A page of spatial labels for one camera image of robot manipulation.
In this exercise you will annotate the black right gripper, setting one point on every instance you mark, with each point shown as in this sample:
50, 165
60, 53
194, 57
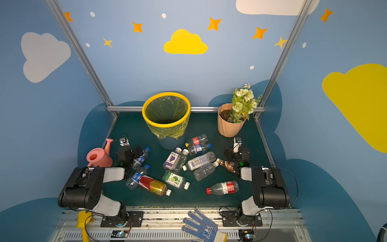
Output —
229, 154

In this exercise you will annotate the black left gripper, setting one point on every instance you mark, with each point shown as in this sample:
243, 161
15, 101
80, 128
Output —
135, 153

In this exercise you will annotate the white label large clear bottle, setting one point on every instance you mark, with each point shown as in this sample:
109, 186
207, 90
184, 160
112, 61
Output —
199, 161

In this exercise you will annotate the red label clear bottle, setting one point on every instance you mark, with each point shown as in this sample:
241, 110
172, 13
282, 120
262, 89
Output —
223, 188

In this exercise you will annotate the purple grape label bottle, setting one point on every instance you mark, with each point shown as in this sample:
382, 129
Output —
172, 159

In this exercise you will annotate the clear slim white cap bottle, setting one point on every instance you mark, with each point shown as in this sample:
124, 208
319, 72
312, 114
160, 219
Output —
181, 161

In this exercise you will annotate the green label square bottle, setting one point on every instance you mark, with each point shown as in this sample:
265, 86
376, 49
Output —
176, 180

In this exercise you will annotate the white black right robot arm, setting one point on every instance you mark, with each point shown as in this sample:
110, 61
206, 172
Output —
268, 188

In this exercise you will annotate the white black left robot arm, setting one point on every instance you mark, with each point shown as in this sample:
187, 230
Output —
83, 190

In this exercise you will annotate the yellow rimmed waste bin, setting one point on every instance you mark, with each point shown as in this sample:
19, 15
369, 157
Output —
167, 115

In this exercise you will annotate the brown tea bottle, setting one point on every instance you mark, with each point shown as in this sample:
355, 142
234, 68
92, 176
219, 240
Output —
230, 166

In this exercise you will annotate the blue cap pepsi bottle upper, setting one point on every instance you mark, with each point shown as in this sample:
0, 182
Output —
139, 161

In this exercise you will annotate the blue cap pepsi bottle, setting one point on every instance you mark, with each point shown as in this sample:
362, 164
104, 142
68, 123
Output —
139, 161
134, 180

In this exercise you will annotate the pink watering can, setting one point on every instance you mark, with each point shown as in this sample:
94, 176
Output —
99, 157

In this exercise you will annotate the blue cap pepsi bottle lower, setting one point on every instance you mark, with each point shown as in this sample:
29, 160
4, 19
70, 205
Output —
134, 180

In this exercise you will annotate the peach plastic flower pot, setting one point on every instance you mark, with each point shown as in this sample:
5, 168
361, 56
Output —
225, 128

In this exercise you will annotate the blue label small bottle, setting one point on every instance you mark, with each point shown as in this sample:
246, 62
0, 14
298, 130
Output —
198, 149

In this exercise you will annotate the red label yellow cap bottle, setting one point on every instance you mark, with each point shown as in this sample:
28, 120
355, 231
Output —
198, 140

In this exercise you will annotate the white green artificial flowers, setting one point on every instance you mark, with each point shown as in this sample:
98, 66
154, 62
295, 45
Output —
243, 104

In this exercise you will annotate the yellow toy shovel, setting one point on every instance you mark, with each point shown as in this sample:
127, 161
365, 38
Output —
83, 219

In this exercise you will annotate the blue dotted work glove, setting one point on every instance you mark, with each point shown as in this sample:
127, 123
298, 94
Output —
198, 225

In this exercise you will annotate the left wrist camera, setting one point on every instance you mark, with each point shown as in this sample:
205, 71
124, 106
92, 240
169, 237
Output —
124, 141

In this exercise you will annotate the aluminium frame back bar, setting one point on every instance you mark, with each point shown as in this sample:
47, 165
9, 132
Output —
194, 109

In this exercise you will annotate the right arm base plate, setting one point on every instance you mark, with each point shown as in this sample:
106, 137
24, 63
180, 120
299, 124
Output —
232, 218

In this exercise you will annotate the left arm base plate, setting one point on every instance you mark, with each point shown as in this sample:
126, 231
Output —
131, 219

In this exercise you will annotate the aluminium front rail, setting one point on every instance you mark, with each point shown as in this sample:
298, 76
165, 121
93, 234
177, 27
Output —
164, 225

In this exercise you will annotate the aluminium frame left post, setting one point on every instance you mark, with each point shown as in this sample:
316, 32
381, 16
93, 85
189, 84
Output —
78, 48

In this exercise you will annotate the aluminium frame post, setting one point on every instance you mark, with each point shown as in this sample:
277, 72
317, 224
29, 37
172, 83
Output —
286, 50
78, 48

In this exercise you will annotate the aluminium frame right post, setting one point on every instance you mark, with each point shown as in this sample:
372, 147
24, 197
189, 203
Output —
286, 50

